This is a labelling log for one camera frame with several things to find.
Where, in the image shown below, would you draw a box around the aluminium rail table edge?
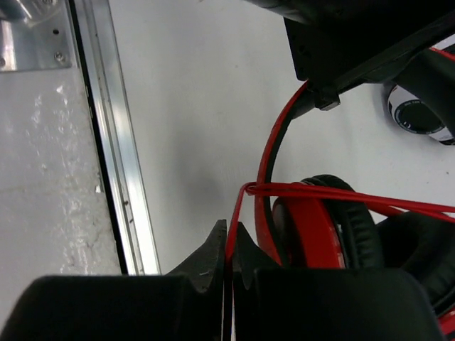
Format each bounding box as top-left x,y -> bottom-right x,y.
70,1 -> 161,275

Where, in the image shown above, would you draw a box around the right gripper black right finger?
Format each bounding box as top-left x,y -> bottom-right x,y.
232,224 -> 449,340

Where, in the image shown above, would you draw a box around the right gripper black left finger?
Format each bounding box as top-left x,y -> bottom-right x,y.
1,220 -> 227,340

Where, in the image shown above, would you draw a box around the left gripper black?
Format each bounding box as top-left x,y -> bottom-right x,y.
253,0 -> 454,110

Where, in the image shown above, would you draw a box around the white black headphones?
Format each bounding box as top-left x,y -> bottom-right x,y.
385,38 -> 455,146

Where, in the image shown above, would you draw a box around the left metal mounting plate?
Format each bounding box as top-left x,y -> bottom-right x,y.
1,0 -> 76,73

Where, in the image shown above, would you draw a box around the red black headphones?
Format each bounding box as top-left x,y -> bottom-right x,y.
255,82 -> 454,337

